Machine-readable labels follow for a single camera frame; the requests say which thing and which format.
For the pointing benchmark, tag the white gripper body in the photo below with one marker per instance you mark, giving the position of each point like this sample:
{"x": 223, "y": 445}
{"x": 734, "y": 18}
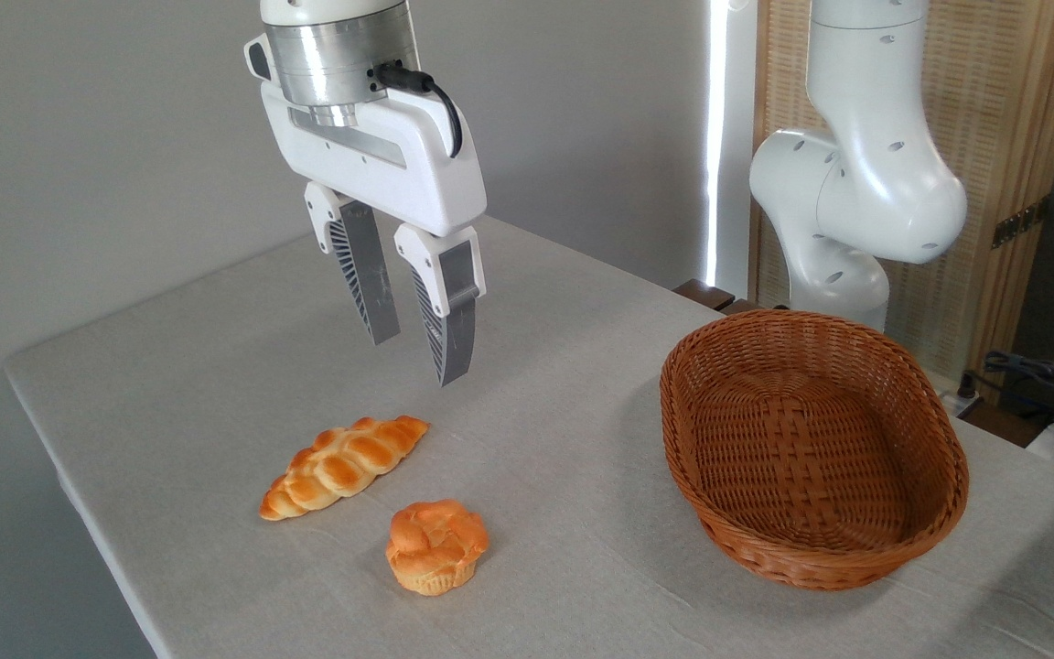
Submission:
{"x": 399, "y": 160}

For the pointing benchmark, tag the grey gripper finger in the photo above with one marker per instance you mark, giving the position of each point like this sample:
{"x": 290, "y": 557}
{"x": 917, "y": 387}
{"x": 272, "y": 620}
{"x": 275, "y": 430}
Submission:
{"x": 449, "y": 320}
{"x": 364, "y": 275}

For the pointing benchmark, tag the long braided bread loaf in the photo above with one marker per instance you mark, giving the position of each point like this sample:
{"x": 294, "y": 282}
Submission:
{"x": 344, "y": 465}

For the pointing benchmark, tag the round knotted bread bun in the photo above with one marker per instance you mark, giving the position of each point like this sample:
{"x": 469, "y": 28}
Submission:
{"x": 435, "y": 547}

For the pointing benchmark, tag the grey tablecloth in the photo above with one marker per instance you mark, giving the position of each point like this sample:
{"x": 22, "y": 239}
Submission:
{"x": 536, "y": 384}

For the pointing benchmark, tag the dark wooden furniture piece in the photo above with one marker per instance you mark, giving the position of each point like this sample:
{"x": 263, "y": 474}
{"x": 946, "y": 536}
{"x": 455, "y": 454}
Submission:
{"x": 705, "y": 293}

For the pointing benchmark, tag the brown wicker basket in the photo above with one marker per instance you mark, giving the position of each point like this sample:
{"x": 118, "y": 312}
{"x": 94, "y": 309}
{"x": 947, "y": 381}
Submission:
{"x": 811, "y": 458}

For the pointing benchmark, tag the metal screen hinge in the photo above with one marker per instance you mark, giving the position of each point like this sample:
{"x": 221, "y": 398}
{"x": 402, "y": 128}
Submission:
{"x": 1019, "y": 223}

